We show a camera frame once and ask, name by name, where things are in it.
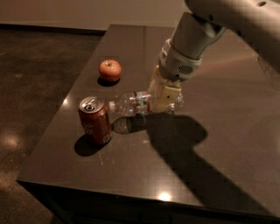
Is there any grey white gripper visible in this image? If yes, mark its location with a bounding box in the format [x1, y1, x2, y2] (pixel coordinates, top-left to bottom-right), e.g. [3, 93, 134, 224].
[148, 39, 202, 112]

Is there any clear plastic water bottle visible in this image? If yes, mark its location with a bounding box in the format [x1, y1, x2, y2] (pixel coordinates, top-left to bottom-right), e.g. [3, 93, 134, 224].
[108, 90, 185, 117]

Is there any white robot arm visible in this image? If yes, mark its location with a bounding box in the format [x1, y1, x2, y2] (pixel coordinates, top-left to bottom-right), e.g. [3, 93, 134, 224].
[149, 0, 280, 112]

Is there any red coke can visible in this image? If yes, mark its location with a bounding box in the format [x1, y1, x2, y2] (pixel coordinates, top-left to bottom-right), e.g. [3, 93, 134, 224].
[78, 96, 112, 146]

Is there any red apple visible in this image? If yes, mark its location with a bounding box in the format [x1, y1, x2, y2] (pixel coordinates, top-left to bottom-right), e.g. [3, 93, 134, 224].
[99, 59, 122, 82]

